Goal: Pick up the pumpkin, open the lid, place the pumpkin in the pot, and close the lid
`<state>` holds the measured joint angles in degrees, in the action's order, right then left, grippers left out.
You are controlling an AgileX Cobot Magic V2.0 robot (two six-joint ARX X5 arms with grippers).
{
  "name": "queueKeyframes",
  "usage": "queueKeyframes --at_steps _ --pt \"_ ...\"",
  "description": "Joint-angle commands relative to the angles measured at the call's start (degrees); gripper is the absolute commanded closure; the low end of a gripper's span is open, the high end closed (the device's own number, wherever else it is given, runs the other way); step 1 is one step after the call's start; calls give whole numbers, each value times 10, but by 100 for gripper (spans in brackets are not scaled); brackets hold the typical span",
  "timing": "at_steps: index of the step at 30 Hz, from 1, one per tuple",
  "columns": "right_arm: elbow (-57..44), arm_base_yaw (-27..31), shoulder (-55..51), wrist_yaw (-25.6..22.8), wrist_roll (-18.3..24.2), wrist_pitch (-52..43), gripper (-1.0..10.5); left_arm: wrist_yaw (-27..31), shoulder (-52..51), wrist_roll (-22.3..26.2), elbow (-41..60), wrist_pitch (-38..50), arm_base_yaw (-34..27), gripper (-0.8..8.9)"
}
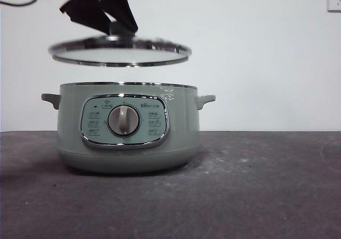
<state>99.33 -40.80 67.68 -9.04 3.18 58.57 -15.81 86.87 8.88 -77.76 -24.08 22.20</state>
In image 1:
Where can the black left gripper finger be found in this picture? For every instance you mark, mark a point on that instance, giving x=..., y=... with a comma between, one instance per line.
x=85, y=12
x=117, y=2

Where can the pale green electric cooking pot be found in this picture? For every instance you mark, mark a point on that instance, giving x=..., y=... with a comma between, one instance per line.
x=74, y=122

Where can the glass lid with green knob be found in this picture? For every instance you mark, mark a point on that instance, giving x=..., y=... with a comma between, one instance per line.
x=120, y=52

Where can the white wall socket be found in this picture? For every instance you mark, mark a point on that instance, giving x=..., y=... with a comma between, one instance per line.
x=335, y=0

